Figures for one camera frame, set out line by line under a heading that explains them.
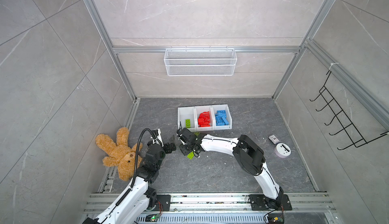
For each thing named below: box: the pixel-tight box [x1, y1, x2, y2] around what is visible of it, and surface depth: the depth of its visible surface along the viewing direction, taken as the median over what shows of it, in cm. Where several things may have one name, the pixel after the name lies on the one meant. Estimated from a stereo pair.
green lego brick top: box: [185, 119, 191, 129], surface depth 103 cm
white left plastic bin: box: [177, 106, 197, 133], surface depth 104 cm
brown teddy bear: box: [95, 127, 144, 181], surface depth 82 cm
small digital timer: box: [267, 133, 281, 145], surface depth 97 cm
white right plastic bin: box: [211, 103, 233, 131], surface depth 103 cm
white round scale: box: [274, 142, 292, 159], surface depth 90 cm
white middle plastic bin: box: [194, 104, 216, 132], surface depth 102 cm
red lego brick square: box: [197, 111, 211, 128], surface depth 103 cm
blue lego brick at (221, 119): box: [215, 114, 230, 126], surface depth 103 cm
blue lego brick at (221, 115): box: [214, 109, 228, 122], surface depth 108 cm
